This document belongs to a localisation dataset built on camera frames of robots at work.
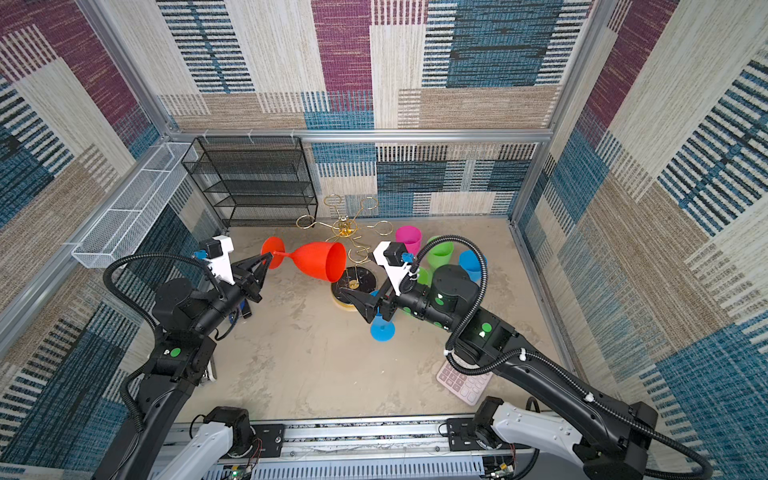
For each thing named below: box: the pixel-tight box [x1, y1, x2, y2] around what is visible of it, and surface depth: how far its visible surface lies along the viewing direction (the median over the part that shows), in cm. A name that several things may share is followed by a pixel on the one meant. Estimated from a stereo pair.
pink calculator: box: [436, 354, 493, 407], surface depth 82 cm
